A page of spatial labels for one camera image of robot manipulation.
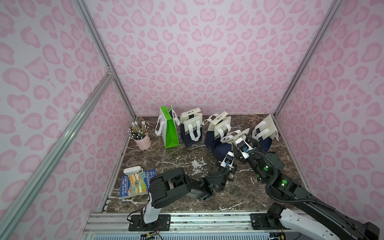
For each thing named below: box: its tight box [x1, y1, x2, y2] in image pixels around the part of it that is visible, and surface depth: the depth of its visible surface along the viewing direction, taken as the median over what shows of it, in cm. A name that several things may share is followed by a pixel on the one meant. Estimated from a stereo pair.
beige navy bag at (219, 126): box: [202, 111, 232, 152], surface depth 84 cm
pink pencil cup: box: [133, 134, 152, 150], surface depth 103 cm
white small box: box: [123, 165, 143, 174], surface depth 90 cm
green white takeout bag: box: [155, 105, 181, 149], surface depth 92 cm
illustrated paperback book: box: [119, 169, 157, 198], surface depth 85 cm
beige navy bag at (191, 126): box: [180, 107, 203, 146], surface depth 87 cm
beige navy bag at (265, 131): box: [252, 114, 280, 153], surface depth 85 cm
